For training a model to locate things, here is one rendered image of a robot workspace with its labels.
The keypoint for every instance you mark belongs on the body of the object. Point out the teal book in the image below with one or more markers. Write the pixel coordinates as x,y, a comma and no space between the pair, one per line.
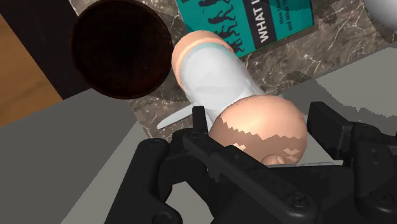
242,18

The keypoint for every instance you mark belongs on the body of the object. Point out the peach and white doll figure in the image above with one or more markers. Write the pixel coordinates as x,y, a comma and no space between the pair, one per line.
217,77

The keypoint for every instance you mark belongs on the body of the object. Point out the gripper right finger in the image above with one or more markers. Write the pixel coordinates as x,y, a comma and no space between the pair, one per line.
372,155

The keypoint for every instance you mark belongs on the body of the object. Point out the dark brown round bowl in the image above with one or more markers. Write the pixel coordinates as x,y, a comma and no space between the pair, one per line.
121,49

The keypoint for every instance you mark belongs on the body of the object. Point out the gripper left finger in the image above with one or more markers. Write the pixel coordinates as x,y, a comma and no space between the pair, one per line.
152,173

